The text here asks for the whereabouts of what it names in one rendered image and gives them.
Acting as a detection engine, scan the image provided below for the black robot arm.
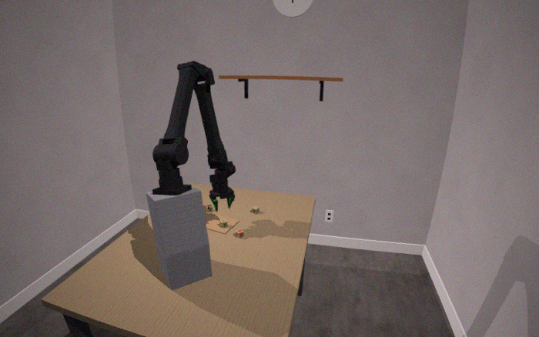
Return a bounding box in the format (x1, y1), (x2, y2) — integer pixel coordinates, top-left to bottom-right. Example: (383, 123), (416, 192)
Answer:
(152, 61), (236, 195)

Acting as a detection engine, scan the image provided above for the tan flat mat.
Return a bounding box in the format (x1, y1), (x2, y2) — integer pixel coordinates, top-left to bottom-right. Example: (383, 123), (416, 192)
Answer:
(206, 215), (239, 234)

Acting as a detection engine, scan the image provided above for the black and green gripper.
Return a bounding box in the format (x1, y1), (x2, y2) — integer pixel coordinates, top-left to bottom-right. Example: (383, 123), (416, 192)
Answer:
(209, 181), (235, 211)

